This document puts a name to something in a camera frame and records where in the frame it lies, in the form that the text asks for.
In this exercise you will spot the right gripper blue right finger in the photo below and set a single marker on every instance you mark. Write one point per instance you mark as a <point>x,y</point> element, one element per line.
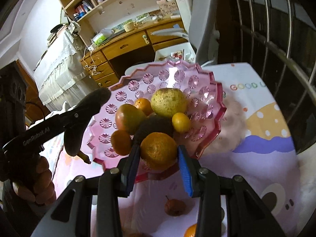
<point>200,182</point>

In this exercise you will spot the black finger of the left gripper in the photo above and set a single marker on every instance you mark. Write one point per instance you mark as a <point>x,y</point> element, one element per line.
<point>89,106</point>

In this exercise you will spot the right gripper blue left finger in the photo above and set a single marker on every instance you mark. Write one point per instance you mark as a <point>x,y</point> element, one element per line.
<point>115,183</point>

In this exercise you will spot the small yellow kumquat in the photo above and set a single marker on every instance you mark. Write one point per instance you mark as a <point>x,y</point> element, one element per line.
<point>181,122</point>

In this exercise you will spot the dark avocado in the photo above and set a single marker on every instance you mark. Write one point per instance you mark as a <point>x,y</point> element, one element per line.
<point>155,123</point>

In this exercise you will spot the small orange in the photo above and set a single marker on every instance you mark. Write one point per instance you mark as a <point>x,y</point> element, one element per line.
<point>144,105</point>

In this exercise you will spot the yellow pear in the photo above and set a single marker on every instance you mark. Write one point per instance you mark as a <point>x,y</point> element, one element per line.
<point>168,101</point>

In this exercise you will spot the dark overripe banana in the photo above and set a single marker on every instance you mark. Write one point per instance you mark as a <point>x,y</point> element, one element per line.
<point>73,136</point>

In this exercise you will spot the person's left hand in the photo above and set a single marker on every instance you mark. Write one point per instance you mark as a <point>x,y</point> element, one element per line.
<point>43,191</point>

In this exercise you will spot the small red fruit upper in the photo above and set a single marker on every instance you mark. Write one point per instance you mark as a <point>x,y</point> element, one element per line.
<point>174,207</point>

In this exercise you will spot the wooden door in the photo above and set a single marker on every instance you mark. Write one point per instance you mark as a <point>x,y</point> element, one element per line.
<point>36,110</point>

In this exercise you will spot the lace covered cabinet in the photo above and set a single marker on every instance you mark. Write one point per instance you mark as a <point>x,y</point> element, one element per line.
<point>60,76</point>

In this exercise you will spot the wooden desk with drawers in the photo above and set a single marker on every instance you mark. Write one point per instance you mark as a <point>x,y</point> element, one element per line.
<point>108,63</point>

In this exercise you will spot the cartoon printed tablecloth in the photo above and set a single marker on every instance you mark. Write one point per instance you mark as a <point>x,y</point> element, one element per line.
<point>254,142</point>

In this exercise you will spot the pink plastic fruit bowl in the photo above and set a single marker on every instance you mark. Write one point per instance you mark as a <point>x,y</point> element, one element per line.
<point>205,107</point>

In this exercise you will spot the green tissue pack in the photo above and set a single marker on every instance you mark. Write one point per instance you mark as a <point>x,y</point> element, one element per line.
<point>99,39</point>

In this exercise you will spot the wooden bookshelf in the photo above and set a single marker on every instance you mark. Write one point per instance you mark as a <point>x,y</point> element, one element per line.
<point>94,15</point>

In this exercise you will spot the white storage bin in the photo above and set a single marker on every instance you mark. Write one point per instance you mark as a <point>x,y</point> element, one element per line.
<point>178,54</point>

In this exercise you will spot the grey office chair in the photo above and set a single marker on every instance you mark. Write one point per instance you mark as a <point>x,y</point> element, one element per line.
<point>201,46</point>

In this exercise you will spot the metal window grille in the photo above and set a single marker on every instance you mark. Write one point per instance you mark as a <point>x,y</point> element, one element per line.
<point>277,38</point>

